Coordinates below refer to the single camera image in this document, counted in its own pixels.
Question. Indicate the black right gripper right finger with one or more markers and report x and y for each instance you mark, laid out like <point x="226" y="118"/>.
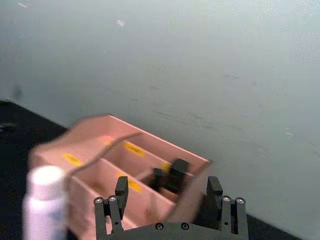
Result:
<point x="238" y="217"/>

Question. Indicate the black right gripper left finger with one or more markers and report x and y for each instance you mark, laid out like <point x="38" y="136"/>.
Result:
<point x="101" y="215"/>

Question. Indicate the white spray bottle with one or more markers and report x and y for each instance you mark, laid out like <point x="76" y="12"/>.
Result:
<point x="45" y="200"/>

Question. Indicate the short black bottle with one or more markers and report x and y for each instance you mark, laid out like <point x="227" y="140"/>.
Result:
<point x="160" y="178"/>

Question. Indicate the tall black bottle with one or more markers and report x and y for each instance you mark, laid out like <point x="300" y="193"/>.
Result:
<point x="180" y="172"/>

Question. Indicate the pink wooden desk organizer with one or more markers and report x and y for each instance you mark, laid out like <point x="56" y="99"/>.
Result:
<point x="100" y="140"/>

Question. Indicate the plain pale wall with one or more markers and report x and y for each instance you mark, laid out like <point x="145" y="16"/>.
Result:
<point x="175" y="62"/>

